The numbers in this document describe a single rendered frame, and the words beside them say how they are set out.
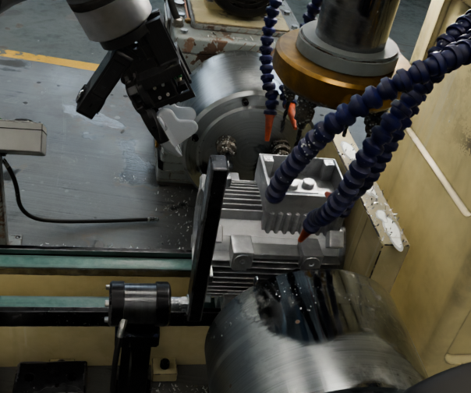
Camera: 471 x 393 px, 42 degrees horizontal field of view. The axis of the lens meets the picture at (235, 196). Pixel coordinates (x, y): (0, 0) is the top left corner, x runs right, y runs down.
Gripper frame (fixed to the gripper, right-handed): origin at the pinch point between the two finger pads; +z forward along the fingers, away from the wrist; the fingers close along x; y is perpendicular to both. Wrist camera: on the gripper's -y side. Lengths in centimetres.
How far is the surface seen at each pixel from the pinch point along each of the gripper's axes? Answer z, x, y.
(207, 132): 8.4, 14.9, 3.7
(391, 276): 18.5, -20.8, 22.9
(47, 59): 75, 264, -98
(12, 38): 64, 289, -118
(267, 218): 9.8, -10.8, 9.9
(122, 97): 26, 77, -22
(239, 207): 7.9, -8.5, 6.6
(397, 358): 8.6, -39.5, 19.1
